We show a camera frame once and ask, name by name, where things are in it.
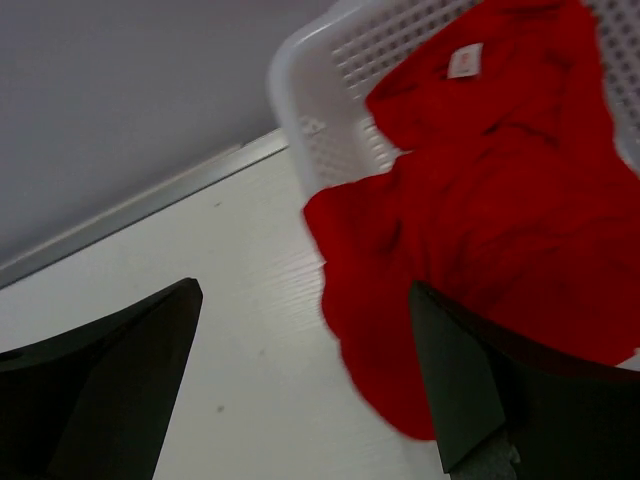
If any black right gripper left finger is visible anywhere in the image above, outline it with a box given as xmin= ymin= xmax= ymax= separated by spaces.
xmin=1 ymin=278 xmax=203 ymax=479

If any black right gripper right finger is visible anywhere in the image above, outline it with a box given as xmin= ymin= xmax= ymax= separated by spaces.
xmin=409 ymin=282 xmax=639 ymax=479

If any red t-shirt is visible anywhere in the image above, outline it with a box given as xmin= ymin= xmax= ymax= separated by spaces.
xmin=304 ymin=1 xmax=639 ymax=441

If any white plastic mesh basket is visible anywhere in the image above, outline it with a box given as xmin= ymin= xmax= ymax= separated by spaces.
xmin=268 ymin=1 xmax=639 ymax=197

